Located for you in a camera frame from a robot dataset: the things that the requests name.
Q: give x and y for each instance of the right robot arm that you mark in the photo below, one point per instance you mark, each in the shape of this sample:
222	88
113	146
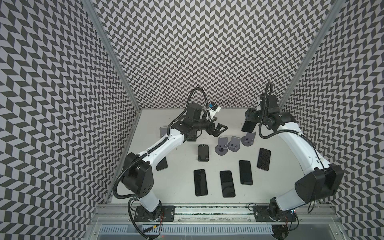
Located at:
321	178

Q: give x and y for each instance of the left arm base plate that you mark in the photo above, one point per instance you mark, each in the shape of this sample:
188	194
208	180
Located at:
165	213

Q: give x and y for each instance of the grey round stand far right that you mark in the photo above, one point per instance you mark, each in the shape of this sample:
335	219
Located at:
248	139

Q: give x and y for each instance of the aluminium front rail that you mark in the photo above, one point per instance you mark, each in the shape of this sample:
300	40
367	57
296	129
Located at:
214	214

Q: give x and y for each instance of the black phone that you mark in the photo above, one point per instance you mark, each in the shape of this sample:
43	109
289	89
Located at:
227	183
246	177
200	181
163	164
248	126
264	159

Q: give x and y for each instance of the black rectangular phone stand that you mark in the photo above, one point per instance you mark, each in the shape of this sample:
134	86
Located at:
191	137

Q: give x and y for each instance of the grey round stand centre-right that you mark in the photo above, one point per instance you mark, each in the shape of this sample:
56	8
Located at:
234	144

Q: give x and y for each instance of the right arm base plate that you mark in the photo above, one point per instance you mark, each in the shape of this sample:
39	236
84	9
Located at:
265	214

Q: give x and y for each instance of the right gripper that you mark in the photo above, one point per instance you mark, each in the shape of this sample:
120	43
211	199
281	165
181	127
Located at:
250	119

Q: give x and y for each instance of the white ribbed vent strip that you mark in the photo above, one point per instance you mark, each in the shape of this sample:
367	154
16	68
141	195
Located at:
192	230

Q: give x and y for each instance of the black folding phone stand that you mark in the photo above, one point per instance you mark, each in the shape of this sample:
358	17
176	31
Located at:
203	153

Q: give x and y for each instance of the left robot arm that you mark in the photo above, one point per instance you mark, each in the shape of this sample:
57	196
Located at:
136	178

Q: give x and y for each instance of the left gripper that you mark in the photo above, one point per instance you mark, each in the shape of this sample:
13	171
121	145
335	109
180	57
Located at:
217	132

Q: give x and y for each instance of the grey round-base phone stand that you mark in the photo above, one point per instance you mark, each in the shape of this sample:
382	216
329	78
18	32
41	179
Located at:
163	131

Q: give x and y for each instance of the grey round stand centre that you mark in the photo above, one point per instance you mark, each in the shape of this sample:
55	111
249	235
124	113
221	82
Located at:
222	147

